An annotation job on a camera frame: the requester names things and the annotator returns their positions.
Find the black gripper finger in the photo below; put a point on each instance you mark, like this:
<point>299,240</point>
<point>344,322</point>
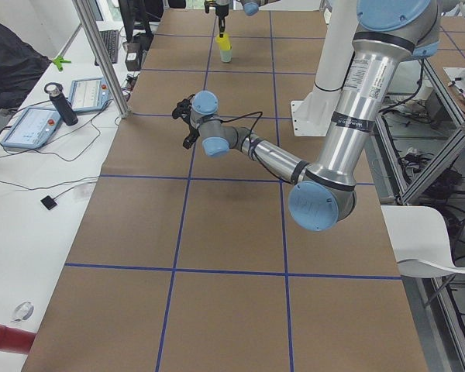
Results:
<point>222,25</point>

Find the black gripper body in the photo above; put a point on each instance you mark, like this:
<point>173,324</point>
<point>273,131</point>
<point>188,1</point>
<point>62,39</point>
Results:
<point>220,11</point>
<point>193,132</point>

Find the yellow plastic cup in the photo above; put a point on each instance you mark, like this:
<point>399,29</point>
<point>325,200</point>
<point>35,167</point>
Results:
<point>223,42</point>

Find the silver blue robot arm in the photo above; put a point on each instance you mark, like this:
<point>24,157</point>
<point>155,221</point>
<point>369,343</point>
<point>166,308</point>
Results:
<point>251,7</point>
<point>323,193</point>

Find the green plastic cup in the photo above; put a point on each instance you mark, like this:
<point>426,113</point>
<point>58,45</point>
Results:
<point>226,56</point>

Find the black power adapter box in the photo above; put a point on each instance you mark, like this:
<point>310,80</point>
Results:
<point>135,56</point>

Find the blue teach pendant far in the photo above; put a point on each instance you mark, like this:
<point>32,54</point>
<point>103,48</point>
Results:
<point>89,94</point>

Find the blue teach pendant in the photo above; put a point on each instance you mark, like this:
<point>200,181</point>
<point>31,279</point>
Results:
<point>89,94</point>
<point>32,129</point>

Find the black keyboard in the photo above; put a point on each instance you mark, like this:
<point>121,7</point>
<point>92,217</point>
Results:
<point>110,39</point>

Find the black water bottle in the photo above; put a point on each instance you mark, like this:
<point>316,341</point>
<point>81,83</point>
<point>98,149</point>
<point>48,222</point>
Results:
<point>60,103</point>

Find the green plastic clamp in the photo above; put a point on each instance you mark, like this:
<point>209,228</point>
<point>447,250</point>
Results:
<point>59,62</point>

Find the blue teach pendant near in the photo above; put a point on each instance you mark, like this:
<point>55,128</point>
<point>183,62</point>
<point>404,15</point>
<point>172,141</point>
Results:
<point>32,129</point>

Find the small black square device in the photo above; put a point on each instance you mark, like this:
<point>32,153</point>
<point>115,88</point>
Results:
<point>48,202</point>

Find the black jacket on chair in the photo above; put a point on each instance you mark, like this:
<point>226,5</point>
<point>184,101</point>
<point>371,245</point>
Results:
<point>20,68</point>

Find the clear tape roll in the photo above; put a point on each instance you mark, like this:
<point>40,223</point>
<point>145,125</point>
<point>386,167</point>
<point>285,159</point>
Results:
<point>22,312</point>

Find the white chair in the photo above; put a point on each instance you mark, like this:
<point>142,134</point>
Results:
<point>420,241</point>

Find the red cylinder tube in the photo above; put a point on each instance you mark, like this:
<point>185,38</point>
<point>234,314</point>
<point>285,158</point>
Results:
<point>13,340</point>

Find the aluminium frame post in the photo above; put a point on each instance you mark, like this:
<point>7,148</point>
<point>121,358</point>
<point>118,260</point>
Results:
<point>89,25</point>

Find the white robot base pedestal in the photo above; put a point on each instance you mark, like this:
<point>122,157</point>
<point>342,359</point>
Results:
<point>312,116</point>

